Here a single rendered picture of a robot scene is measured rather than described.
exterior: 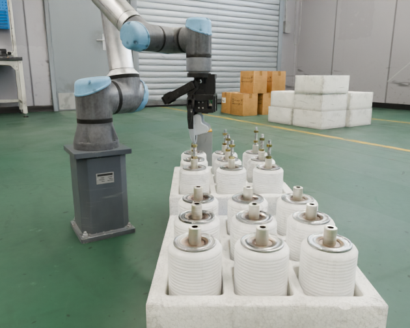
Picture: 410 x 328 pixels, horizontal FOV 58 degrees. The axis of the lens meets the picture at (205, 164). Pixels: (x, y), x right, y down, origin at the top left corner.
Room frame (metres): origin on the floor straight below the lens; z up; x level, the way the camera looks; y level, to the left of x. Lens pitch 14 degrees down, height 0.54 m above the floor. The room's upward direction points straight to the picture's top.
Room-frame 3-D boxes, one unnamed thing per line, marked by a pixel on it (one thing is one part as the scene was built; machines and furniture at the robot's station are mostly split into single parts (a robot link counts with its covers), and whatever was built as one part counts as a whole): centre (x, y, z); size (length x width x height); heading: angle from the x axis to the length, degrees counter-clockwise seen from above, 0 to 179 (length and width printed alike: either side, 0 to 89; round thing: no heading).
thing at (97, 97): (1.24, 0.36, 0.47); 0.13 x 0.12 x 0.14; 142
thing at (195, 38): (1.13, 0.02, 0.64); 0.09 x 0.08 x 0.11; 52
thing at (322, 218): (0.71, -0.22, 0.25); 0.08 x 0.08 x 0.01
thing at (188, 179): (1.13, 0.03, 0.16); 0.10 x 0.10 x 0.18
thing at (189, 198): (0.83, 0.02, 0.25); 0.08 x 0.08 x 0.01
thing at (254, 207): (0.71, -0.10, 0.26); 0.02 x 0.02 x 0.03
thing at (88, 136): (1.23, 0.37, 0.35); 0.15 x 0.15 x 0.10
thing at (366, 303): (0.71, -0.10, 0.09); 0.39 x 0.39 x 0.18; 0
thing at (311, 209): (0.71, -0.22, 0.26); 0.02 x 0.02 x 0.03
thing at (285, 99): (4.36, -1.05, 0.27); 0.39 x 0.39 x 0.18; 33
